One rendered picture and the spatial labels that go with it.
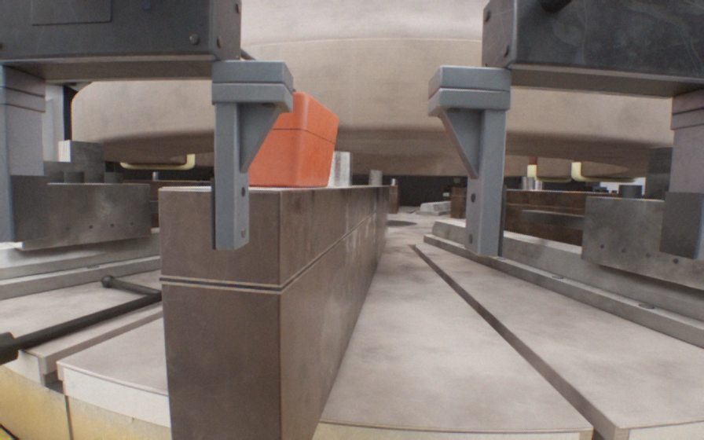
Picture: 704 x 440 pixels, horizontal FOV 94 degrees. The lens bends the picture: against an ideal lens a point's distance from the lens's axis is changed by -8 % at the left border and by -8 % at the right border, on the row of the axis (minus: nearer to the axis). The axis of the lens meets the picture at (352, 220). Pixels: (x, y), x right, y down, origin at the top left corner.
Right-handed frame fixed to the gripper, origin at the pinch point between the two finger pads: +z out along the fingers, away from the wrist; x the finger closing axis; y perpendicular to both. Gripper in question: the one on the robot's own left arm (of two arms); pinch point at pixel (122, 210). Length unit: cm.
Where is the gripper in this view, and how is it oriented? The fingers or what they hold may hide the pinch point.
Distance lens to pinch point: 24.8
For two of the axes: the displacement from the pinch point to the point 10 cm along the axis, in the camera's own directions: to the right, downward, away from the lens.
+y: 0.0, -1.0, 9.9
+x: -10.0, -0.2, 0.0
